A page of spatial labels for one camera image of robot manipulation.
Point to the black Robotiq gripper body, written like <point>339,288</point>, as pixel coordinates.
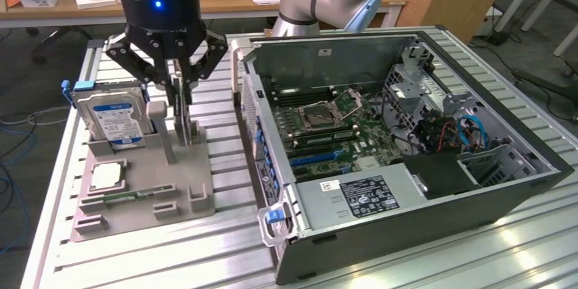
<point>157,15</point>

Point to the Nvidia graphics card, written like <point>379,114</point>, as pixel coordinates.
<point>180,126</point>

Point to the black office chair base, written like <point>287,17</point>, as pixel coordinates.
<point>58,37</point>

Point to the wooden desk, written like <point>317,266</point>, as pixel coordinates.
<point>62,12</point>

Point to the hard disk with blue caddy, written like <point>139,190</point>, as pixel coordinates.
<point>115,119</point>

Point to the orange box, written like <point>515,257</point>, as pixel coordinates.
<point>12,0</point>

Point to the CPU socket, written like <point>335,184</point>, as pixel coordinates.
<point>317,116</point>

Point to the silver socket cover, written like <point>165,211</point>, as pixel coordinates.
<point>353,92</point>

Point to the black installed RAM stick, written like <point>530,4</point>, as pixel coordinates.
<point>324,136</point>

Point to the grey parts rack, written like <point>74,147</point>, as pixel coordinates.
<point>148,174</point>

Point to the silver CPU chip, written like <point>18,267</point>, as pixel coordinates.
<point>105,175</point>

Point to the blue expansion slot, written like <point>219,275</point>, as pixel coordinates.
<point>313,159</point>

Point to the green Dell motherboard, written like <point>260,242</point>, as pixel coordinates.
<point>360,140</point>

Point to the green RAM stick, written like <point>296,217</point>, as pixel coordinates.
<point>131,196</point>

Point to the grey metal drive cage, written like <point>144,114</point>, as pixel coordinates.
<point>408,99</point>

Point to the blue case latch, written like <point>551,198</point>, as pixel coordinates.
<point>272,216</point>

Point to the grey power supply unit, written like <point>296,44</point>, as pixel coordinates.
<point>324,207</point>

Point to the black plastic air shroud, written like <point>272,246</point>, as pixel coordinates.
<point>438,174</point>

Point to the grey metal disk bay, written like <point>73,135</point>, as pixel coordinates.
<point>491,167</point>

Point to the black open PC case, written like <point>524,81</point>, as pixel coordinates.
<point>406,245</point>

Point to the black chair leg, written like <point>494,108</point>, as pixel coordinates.
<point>546,82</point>

